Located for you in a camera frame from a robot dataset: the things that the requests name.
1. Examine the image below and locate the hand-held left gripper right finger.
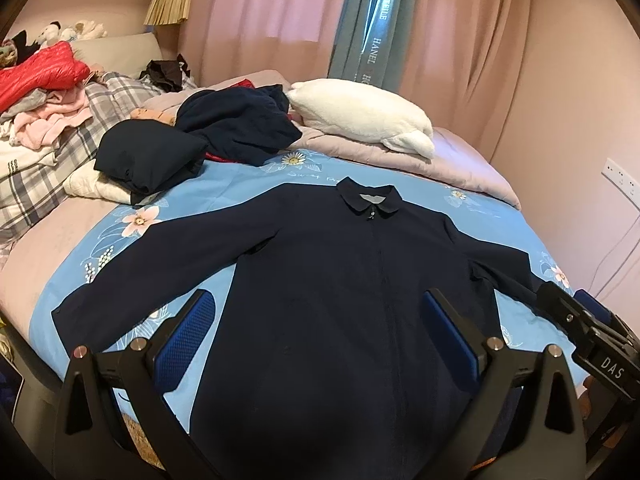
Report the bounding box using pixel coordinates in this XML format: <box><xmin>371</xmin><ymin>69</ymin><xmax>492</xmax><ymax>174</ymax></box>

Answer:
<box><xmin>422</xmin><ymin>287</ymin><xmax>587</xmax><ymax>480</ymax></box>

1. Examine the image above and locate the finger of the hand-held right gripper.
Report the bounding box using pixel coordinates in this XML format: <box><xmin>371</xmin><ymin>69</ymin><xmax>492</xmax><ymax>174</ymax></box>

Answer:
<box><xmin>537</xmin><ymin>282</ymin><xmax>608</xmax><ymax>341</ymax></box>
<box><xmin>575</xmin><ymin>289</ymin><xmax>640</xmax><ymax>356</ymax></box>

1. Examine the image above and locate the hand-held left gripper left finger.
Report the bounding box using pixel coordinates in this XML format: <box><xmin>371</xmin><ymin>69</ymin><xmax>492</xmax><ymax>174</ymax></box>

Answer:
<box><xmin>52</xmin><ymin>287</ymin><xmax>217</xmax><ymax>480</ymax></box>

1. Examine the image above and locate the navy collared coat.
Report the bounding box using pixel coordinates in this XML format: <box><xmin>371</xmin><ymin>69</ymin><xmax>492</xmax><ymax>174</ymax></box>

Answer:
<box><xmin>51</xmin><ymin>176</ymin><xmax>548</xmax><ymax>480</ymax></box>

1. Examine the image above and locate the blue floral bed sheet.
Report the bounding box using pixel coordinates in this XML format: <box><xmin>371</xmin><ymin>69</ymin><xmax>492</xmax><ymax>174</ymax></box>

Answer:
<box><xmin>27</xmin><ymin>147</ymin><xmax>601</xmax><ymax>461</ymax></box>

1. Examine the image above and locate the pink bed sheet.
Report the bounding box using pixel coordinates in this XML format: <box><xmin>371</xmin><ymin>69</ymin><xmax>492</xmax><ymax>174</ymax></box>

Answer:
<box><xmin>0</xmin><ymin>195</ymin><xmax>118</xmax><ymax>341</ymax></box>

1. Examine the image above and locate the lilac quilt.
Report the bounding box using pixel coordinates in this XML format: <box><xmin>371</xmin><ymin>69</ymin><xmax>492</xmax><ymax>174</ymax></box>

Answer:
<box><xmin>145</xmin><ymin>69</ymin><xmax>522</xmax><ymax>211</ymax></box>

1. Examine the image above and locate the cream white cloth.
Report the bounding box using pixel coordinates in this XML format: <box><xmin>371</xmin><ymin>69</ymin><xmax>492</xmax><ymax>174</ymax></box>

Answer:
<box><xmin>69</xmin><ymin>164</ymin><xmax>133</xmax><ymax>206</ymax></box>

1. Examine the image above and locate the tablet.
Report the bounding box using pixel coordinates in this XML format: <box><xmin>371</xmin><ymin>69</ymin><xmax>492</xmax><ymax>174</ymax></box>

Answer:
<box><xmin>0</xmin><ymin>355</ymin><xmax>25</xmax><ymax>411</ymax></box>

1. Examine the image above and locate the folded navy garment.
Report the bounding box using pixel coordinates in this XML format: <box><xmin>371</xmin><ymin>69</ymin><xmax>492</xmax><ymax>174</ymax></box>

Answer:
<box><xmin>94</xmin><ymin>121</ymin><xmax>209</xmax><ymax>206</ymax></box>

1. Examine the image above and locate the crumpled navy garment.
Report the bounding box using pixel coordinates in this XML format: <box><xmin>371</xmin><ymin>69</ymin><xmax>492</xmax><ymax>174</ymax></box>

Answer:
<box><xmin>176</xmin><ymin>85</ymin><xmax>304</xmax><ymax>167</ymax></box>

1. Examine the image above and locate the peach cloth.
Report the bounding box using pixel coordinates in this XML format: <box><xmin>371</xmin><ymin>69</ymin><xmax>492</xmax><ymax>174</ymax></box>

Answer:
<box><xmin>131</xmin><ymin>106</ymin><xmax>177</xmax><ymax>126</ymax></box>

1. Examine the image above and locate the white printed cloth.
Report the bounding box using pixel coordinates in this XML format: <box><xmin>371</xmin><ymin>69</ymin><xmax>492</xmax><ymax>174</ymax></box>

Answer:
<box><xmin>0</xmin><ymin>132</ymin><xmax>58</xmax><ymax>183</ymax></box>

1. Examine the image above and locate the grey plaid blanket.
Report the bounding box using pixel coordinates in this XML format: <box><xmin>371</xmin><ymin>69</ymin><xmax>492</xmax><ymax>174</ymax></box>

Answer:
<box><xmin>0</xmin><ymin>71</ymin><xmax>198</xmax><ymax>246</ymax></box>

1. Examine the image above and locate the white plush pillow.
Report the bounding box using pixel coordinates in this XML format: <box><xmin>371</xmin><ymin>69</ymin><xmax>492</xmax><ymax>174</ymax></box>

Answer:
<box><xmin>286</xmin><ymin>78</ymin><xmax>435</xmax><ymax>157</ymax></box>

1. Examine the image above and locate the pink garment pile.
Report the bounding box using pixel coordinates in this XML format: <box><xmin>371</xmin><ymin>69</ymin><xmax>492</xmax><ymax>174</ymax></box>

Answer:
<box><xmin>0</xmin><ymin>85</ymin><xmax>91</xmax><ymax>148</ymax></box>

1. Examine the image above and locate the black garment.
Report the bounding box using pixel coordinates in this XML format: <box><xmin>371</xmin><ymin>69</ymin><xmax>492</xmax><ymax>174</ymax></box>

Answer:
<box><xmin>139</xmin><ymin>60</ymin><xmax>197</xmax><ymax>93</ymax></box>

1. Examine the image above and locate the pink curtain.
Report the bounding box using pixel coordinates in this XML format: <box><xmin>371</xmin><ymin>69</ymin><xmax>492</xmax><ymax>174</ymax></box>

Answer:
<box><xmin>390</xmin><ymin>0</ymin><xmax>541</xmax><ymax>151</ymax></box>
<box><xmin>177</xmin><ymin>0</ymin><xmax>358</xmax><ymax>88</ymax></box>

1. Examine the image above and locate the beige headboard cushion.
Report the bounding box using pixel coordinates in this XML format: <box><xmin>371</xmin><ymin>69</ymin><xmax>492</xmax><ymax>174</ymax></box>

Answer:
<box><xmin>70</xmin><ymin>33</ymin><xmax>163</xmax><ymax>78</ymax></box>

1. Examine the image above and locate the red down jacket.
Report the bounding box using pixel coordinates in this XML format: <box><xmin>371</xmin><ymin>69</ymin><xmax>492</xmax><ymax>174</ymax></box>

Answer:
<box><xmin>0</xmin><ymin>41</ymin><xmax>91</xmax><ymax>111</ymax></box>

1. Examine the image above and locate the grey-blue curtain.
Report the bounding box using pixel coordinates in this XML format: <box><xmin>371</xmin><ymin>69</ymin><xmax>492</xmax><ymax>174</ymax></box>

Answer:
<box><xmin>327</xmin><ymin>0</ymin><xmax>421</xmax><ymax>93</ymax></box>

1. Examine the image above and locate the cream plush toy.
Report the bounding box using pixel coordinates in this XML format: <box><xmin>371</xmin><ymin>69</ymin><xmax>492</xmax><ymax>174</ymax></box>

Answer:
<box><xmin>75</xmin><ymin>20</ymin><xmax>108</xmax><ymax>41</ymax></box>

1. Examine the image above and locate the white plush bear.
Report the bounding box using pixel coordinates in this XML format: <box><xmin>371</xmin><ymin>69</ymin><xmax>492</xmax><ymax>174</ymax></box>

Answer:
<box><xmin>35</xmin><ymin>21</ymin><xmax>78</xmax><ymax>51</ymax></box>

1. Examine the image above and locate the green patterned cloth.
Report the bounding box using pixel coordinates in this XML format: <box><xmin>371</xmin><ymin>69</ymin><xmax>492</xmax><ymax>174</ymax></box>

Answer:
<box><xmin>0</xmin><ymin>37</ymin><xmax>21</xmax><ymax>68</ymax></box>

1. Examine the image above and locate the white wall socket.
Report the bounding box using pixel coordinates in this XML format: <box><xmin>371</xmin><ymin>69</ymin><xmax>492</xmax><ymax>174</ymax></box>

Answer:
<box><xmin>601</xmin><ymin>157</ymin><xmax>640</xmax><ymax>196</ymax></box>

